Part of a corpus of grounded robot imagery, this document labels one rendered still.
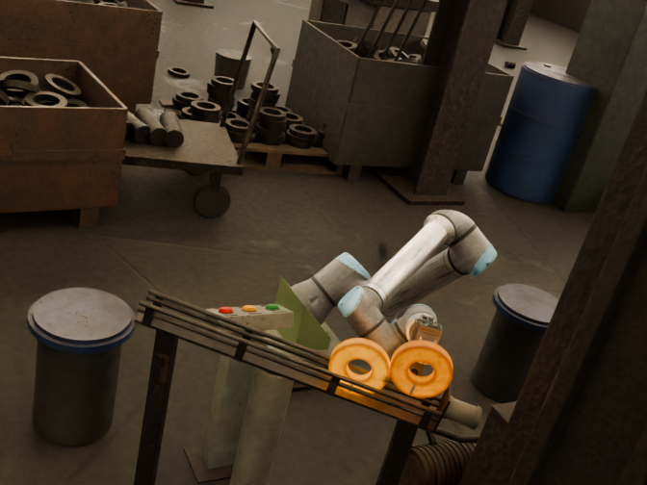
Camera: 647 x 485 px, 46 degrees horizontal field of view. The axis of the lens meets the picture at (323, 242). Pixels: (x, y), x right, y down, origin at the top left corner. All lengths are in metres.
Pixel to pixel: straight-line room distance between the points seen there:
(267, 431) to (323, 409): 0.68
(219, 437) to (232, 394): 0.17
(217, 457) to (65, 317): 0.66
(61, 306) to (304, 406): 1.00
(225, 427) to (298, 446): 0.37
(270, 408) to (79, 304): 0.70
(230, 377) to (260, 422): 0.18
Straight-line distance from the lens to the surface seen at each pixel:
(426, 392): 1.95
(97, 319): 2.46
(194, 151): 4.13
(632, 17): 5.48
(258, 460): 2.38
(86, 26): 5.16
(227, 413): 2.46
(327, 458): 2.76
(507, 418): 1.69
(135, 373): 2.96
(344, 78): 4.92
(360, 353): 1.90
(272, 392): 2.22
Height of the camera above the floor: 1.81
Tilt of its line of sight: 26 degrees down
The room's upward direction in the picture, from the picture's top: 14 degrees clockwise
